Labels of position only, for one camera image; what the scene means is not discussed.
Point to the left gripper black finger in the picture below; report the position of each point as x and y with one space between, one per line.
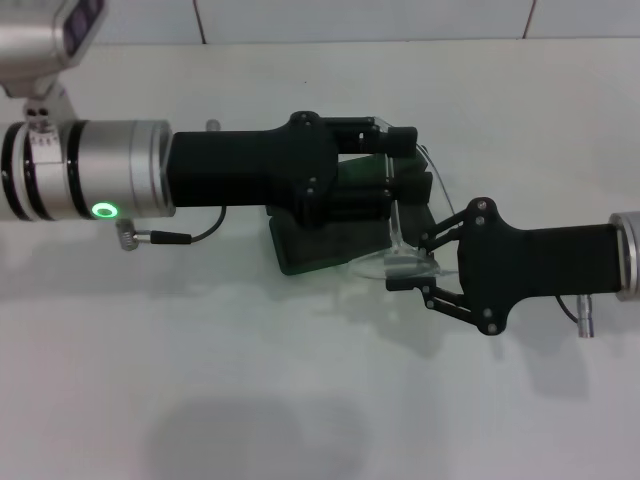
360 205
402 140

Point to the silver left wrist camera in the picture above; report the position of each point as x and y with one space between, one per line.
40 40

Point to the green glasses case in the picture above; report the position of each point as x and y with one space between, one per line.
320 250

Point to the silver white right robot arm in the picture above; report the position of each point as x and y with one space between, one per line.
627 255

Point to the small silver left wrist stub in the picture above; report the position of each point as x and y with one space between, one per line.
213 124

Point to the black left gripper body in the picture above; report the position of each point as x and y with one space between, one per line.
240 170

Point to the clear transparent glasses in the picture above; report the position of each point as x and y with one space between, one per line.
397 230

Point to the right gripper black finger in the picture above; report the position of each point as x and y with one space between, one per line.
407 285
440 235

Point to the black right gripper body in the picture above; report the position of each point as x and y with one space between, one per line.
525 260

